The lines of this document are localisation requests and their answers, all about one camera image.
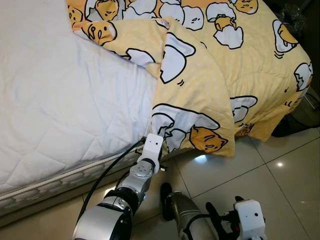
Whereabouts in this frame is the yellow cartoon egg blanket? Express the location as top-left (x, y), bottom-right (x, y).
top-left (65, 0), bottom-right (314, 159)

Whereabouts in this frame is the white quilted mattress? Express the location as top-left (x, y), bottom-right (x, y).
top-left (0, 0), bottom-right (162, 199)

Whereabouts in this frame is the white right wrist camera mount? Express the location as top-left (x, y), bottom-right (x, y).
top-left (233, 199), bottom-right (267, 240)

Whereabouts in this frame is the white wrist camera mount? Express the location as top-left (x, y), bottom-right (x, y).
top-left (142, 133), bottom-right (164, 163)
top-left (233, 199), bottom-right (267, 240)

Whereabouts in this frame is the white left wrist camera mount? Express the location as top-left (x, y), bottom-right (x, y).
top-left (142, 133), bottom-right (164, 163)

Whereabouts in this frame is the black wire waste basket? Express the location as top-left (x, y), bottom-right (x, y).
top-left (271, 84), bottom-right (320, 139)

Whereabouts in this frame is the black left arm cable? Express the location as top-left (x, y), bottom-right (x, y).
top-left (79, 139), bottom-right (149, 222)

